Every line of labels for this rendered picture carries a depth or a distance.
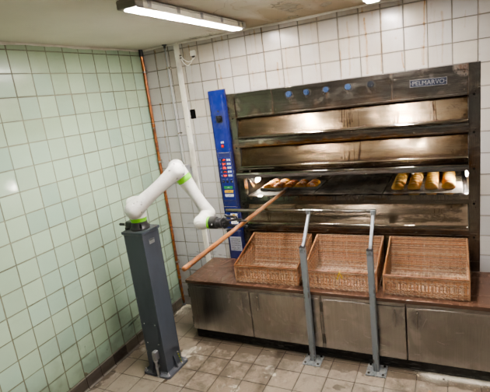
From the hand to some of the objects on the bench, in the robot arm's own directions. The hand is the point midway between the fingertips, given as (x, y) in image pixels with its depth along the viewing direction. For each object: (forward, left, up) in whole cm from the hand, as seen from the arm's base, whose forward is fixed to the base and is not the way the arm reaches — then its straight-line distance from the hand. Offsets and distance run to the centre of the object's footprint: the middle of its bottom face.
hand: (243, 222), depth 301 cm
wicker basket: (+56, +55, -62) cm, 100 cm away
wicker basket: (-4, +52, -62) cm, 81 cm away
